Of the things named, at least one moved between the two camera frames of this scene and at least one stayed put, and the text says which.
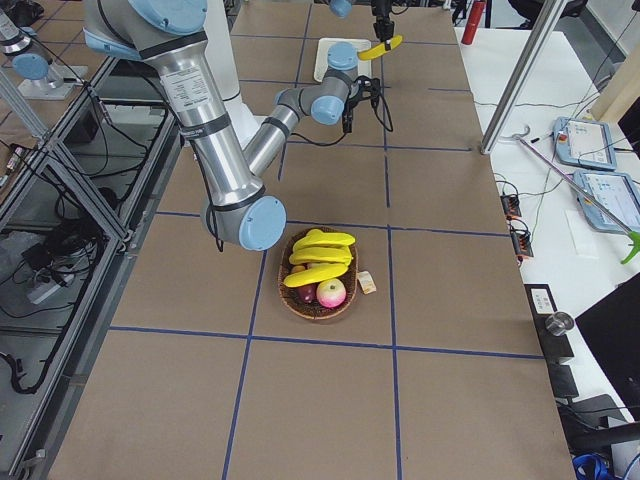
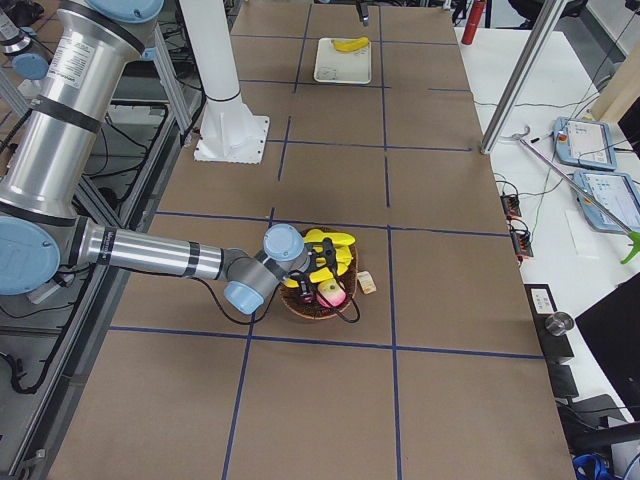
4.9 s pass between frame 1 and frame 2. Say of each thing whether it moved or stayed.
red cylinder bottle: stayed
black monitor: stayed
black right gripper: moved
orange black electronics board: stayed
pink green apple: stayed
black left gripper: moved
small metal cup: stayed
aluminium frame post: stayed
